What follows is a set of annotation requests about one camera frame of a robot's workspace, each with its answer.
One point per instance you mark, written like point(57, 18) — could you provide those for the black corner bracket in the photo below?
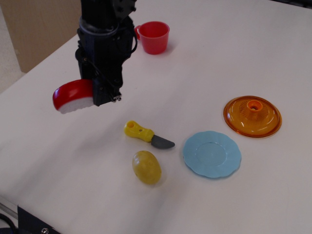
point(30, 224)

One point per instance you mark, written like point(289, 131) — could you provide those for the red and white toy sushi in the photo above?
point(73, 96)

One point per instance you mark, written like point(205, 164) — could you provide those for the aluminium table edge rail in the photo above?
point(9, 208)

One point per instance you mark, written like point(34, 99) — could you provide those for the yellow handled toy knife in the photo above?
point(134, 130)

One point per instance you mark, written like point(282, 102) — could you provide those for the beige wooden cabinet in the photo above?
point(37, 28)

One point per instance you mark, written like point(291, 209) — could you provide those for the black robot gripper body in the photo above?
point(107, 48)

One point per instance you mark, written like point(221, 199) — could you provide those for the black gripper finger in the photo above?
point(86, 69)
point(104, 92)

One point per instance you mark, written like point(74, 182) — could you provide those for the light blue plastic plate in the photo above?
point(212, 154)

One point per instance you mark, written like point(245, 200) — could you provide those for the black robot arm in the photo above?
point(105, 13)

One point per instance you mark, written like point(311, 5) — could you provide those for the red plastic cup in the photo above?
point(153, 36)

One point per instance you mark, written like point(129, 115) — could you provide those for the orange transparent pot lid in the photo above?
point(252, 116)

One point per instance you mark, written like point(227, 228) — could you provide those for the yellow toy potato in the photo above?
point(146, 167)

